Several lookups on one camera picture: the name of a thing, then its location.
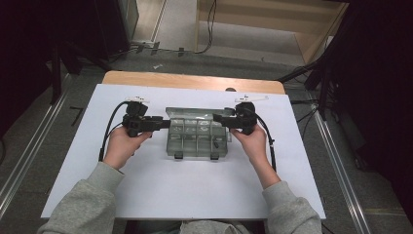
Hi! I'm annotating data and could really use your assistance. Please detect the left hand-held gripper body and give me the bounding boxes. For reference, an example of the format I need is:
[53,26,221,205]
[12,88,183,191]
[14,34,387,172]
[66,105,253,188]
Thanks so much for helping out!
[122,96,154,138]

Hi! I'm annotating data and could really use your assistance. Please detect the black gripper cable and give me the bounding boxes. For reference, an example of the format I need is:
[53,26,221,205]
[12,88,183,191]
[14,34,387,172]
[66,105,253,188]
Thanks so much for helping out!
[97,100,131,163]
[251,108,278,173]

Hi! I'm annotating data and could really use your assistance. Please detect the black metal stand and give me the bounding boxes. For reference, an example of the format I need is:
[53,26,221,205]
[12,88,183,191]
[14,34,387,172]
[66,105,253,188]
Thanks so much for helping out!
[278,57,334,122]
[48,40,111,105]

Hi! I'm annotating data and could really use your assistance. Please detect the smoky clear plastic organizer box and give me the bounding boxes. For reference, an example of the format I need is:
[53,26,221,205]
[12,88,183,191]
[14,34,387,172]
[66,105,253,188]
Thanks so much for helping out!
[165,106,236,161]

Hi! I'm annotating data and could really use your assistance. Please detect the person's right hand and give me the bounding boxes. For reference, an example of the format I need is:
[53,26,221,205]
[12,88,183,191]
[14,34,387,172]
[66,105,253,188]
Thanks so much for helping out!
[229,123,271,168]

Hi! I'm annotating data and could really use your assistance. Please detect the light wooden shelf unit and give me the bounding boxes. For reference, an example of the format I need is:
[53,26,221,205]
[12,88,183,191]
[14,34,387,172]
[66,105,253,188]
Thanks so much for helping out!
[194,0,350,66]

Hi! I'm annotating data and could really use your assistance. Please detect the dark curtain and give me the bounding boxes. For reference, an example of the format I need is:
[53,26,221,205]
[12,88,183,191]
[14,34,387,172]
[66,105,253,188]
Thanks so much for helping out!
[0,0,131,137]
[324,0,413,215]

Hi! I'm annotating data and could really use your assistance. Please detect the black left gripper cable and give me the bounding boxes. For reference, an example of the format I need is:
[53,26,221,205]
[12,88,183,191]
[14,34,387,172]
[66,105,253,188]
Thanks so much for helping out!
[97,100,131,163]

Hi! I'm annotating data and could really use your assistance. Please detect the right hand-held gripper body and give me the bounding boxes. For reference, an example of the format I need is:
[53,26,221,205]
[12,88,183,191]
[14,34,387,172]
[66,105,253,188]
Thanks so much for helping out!
[231,95,270,137]

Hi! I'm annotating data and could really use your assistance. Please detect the person's left hand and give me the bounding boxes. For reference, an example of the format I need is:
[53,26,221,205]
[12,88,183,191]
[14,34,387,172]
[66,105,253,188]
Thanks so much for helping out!
[102,126,153,171]

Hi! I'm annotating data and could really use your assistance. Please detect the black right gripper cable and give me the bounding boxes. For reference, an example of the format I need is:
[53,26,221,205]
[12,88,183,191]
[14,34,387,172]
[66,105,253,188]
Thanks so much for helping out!
[251,108,278,173]

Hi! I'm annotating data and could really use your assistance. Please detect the wooden table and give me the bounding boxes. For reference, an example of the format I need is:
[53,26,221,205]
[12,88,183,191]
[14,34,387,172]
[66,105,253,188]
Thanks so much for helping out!
[101,70,286,96]

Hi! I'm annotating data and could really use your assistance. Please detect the black floor cables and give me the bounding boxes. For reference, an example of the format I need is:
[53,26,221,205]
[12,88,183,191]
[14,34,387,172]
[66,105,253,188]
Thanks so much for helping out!
[289,97,321,139]

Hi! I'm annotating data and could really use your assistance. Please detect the black hanging cable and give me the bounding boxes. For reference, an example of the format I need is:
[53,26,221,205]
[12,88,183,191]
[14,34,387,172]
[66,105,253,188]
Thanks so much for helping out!
[194,0,218,55]

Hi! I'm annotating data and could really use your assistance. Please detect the metal floor rail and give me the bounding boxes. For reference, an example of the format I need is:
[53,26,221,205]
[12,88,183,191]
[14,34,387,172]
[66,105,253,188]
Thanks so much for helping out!
[0,73,72,218]
[311,102,372,234]

